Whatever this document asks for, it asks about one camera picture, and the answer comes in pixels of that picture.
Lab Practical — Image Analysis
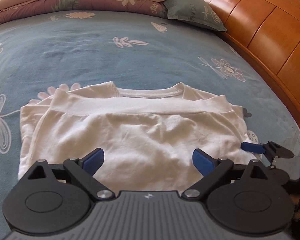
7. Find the white printed sweatshirt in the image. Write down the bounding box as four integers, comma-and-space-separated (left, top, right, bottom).
18, 82, 254, 192

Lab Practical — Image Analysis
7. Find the wooden headboard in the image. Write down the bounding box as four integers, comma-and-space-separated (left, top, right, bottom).
205, 0, 300, 128

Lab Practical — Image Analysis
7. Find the blue patterned bed sheet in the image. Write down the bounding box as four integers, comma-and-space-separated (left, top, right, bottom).
0, 11, 300, 239

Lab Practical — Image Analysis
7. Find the green flower pillow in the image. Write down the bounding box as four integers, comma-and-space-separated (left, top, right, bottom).
163, 0, 227, 32

